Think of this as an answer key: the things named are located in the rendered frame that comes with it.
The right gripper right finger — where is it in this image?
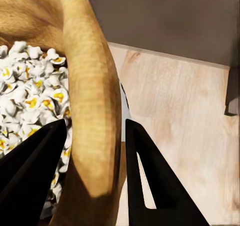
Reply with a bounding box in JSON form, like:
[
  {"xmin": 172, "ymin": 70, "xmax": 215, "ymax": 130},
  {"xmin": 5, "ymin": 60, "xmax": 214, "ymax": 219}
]
[{"xmin": 125, "ymin": 119, "xmax": 210, "ymax": 226}]

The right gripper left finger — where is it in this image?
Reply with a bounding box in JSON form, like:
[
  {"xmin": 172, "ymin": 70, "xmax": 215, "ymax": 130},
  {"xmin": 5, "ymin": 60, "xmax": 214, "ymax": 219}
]
[{"xmin": 0, "ymin": 119, "xmax": 67, "ymax": 226}]

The popcorn bag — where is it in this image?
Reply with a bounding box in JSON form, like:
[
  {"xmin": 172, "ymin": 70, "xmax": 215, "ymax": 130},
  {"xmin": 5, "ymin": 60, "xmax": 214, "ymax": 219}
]
[{"xmin": 0, "ymin": 0, "xmax": 132, "ymax": 226}]

